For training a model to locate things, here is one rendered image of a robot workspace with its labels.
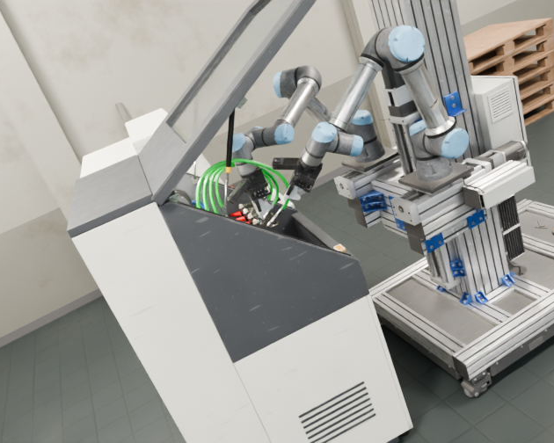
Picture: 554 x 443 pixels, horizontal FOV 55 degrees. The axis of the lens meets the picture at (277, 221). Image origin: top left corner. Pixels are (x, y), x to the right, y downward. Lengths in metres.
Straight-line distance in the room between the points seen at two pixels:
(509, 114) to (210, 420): 1.83
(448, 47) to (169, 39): 2.95
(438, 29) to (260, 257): 1.21
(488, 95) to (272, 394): 1.56
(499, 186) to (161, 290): 1.37
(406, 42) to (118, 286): 1.25
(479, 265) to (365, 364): 0.88
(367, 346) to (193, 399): 0.70
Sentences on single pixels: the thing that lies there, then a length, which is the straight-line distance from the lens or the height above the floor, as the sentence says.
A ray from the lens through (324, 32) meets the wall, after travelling 5.41.
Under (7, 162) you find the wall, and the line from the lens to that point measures 4.85.
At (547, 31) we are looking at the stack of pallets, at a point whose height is 0.74.
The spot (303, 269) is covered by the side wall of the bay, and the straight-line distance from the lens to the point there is 1.94.
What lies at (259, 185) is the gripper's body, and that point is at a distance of 2.13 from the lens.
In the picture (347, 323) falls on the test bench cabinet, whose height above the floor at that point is 0.72.
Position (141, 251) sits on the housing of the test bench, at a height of 1.34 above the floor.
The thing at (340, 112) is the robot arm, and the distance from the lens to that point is 2.02.
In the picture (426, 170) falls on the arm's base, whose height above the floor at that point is 1.08.
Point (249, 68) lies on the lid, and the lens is 1.71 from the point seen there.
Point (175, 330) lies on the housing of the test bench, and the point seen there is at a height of 1.02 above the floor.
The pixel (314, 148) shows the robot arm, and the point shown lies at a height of 1.40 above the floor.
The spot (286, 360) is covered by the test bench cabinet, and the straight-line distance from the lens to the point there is 2.09.
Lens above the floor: 1.94
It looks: 23 degrees down
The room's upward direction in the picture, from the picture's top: 21 degrees counter-clockwise
